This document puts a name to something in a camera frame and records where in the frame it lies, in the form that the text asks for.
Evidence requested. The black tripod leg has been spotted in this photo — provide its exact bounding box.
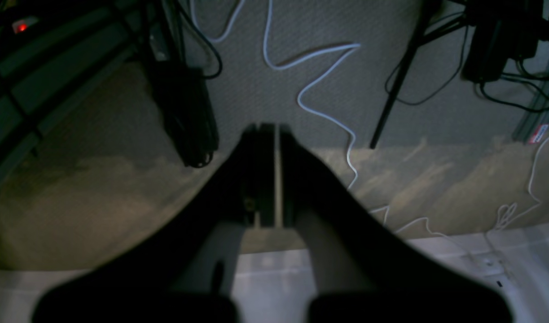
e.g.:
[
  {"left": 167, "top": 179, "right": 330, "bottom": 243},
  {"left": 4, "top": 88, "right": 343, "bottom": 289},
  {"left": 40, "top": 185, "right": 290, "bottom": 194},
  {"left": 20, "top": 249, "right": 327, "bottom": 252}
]
[{"left": 369, "top": 0, "right": 441, "bottom": 150}]

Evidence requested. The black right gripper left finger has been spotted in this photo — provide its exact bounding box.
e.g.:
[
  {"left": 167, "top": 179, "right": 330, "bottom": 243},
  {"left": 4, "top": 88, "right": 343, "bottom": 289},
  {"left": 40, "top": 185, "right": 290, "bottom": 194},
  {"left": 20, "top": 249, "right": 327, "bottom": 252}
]
[{"left": 32, "top": 123, "right": 276, "bottom": 323}]

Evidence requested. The black power strip red switch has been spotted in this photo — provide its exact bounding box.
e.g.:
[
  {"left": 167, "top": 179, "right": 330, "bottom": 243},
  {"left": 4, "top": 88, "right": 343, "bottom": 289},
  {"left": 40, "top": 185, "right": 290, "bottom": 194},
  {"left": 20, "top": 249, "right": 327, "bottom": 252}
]
[{"left": 0, "top": 13, "right": 40, "bottom": 41}]

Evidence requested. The aluminium frame profile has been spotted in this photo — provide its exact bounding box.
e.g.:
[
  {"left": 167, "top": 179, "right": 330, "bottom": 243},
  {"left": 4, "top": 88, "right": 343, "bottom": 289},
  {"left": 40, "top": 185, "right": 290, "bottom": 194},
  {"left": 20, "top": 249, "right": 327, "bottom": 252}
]
[{"left": 512, "top": 45, "right": 549, "bottom": 144}]

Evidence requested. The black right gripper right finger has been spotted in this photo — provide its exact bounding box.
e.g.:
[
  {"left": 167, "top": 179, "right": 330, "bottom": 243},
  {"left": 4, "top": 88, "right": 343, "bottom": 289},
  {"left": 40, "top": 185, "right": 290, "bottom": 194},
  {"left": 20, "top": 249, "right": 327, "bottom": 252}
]
[{"left": 280, "top": 125, "right": 513, "bottom": 323}]

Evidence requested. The white cable on floor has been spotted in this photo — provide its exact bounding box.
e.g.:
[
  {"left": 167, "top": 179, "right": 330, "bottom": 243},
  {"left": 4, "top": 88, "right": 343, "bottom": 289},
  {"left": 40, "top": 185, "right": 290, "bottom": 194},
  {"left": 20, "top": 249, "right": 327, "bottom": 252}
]
[{"left": 190, "top": 0, "right": 549, "bottom": 238}]

